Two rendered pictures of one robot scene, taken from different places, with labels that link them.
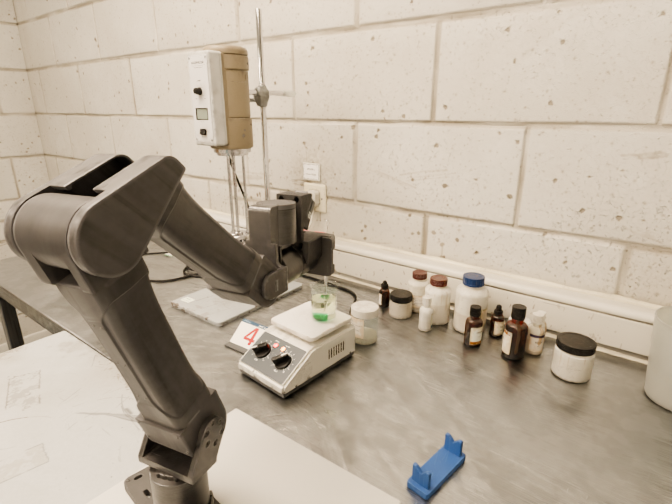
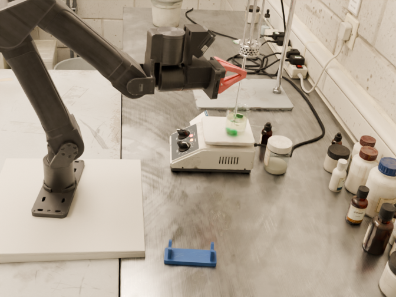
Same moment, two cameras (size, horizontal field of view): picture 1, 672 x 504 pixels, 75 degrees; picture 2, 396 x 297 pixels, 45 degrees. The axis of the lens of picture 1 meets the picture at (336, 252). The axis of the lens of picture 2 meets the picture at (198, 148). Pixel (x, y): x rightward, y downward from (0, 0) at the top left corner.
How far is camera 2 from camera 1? 0.60 m
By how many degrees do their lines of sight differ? 41
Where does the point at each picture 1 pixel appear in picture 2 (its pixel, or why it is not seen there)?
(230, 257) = (101, 58)
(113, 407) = (95, 125)
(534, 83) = not seen: outside the picture
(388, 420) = (208, 219)
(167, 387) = (43, 113)
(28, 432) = not seen: hidden behind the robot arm
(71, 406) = (80, 114)
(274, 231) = (155, 51)
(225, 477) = (92, 185)
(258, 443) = (125, 181)
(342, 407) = (194, 195)
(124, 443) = not seen: hidden behind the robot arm
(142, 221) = (23, 25)
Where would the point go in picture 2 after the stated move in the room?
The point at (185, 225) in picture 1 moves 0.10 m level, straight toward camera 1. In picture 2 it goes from (63, 32) to (22, 49)
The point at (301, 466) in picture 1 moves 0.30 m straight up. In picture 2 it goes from (127, 204) to (126, 74)
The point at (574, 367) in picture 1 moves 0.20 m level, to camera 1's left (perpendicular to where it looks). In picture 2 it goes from (388, 281) to (297, 223)
